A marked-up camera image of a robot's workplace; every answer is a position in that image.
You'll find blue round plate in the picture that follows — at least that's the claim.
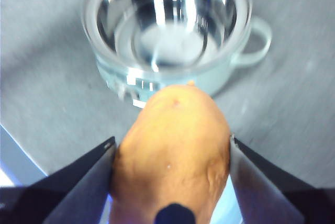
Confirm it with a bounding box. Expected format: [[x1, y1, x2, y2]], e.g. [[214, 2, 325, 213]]
[[0, 124, 244, 224]]

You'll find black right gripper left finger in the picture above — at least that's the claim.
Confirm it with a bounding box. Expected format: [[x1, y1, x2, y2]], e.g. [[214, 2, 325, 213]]
[[0, 136, 117, 224]]

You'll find sage green electric steamer pot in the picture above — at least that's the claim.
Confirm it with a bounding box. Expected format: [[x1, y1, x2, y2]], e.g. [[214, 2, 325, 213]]
[[77, 0, 273, 110]]

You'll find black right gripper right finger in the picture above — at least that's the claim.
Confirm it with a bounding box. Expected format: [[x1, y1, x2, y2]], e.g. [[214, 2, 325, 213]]
[[229, 133, 335, 224]]

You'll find brown potato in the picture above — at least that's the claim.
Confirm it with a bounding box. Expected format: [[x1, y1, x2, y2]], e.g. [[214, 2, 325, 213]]
[[108, 81, 232, 224]]

